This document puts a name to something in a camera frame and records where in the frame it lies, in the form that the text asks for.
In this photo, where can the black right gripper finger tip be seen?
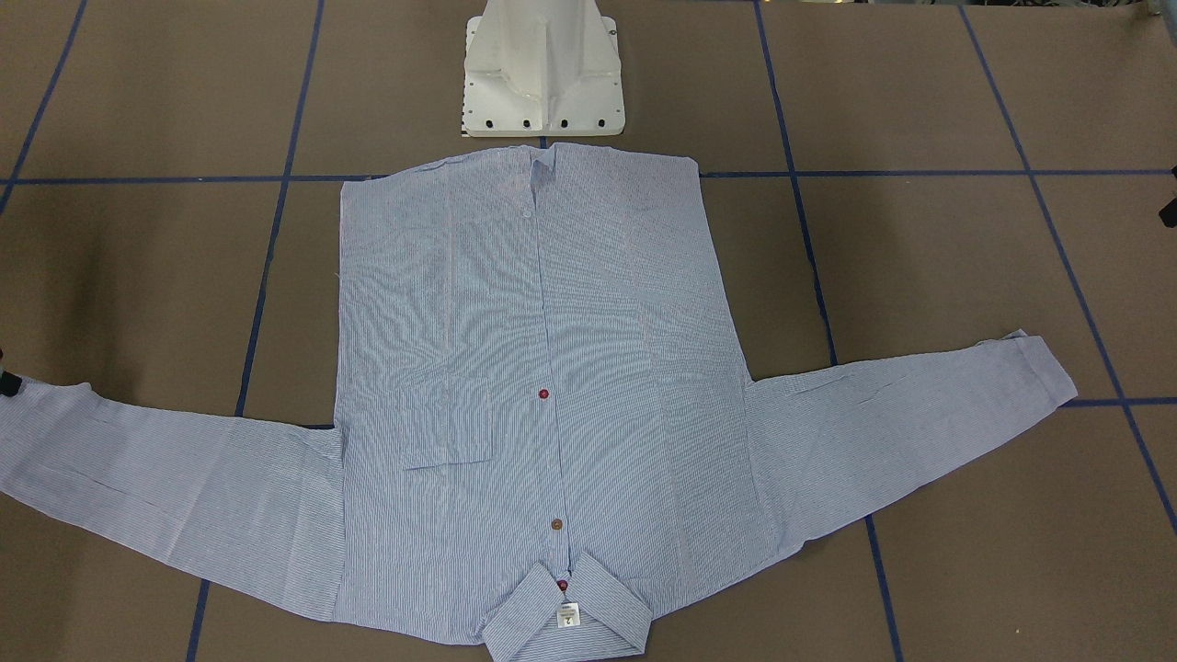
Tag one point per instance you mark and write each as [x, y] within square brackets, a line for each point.
[10, 384]

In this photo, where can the light blue striped shirt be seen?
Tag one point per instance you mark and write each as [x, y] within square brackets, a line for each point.
[546, 435]

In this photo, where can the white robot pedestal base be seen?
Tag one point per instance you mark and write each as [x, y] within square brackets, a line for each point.
[542, 69]

